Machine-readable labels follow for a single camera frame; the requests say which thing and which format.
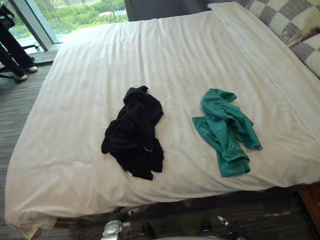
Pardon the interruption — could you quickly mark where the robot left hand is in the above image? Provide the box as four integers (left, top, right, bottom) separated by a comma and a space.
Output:
111, 206, 141, 226

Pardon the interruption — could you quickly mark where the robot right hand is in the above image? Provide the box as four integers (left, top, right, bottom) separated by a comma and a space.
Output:
216, 215, 245, 237

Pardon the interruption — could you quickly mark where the white bed duvet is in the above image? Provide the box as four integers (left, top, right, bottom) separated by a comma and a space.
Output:
4, 1, 320, 238

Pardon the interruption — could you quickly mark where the black crumpled garment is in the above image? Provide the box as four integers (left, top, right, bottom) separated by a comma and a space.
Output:
100, 85, 165, 181

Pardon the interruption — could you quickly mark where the green crumpled garment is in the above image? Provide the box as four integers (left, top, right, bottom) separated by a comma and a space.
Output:
191, 87, 263, 178

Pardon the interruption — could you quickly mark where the small grey checkered pillow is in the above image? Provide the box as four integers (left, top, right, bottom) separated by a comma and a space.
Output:
291, 33, 320, 80

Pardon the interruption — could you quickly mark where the person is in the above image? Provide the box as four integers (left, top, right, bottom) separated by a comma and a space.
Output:
0, 0, 39, 81

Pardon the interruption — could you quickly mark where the large grey checkered pillow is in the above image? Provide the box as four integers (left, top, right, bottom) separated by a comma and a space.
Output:
238, 0, 320, 48

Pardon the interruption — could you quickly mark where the wooden bed frame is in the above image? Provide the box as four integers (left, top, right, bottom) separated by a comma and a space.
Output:
289, 181, 320, 227

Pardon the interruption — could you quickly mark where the dark grey wall panel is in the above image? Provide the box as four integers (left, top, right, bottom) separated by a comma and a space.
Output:
124, 0, 241, 22

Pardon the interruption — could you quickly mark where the grey window frame post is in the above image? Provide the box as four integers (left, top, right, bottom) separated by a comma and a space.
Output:
8, 0, 61, 52

